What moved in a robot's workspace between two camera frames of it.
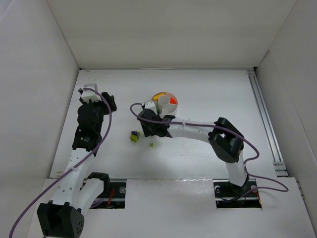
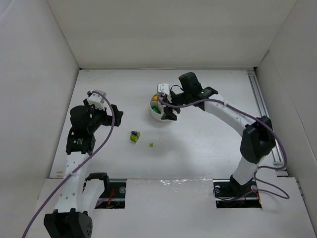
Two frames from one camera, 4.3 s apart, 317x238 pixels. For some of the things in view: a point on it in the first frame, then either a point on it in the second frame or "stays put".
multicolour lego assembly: (134, 136) stays put
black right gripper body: (145, 117) to (169, 105)
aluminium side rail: (269, 132) stays put
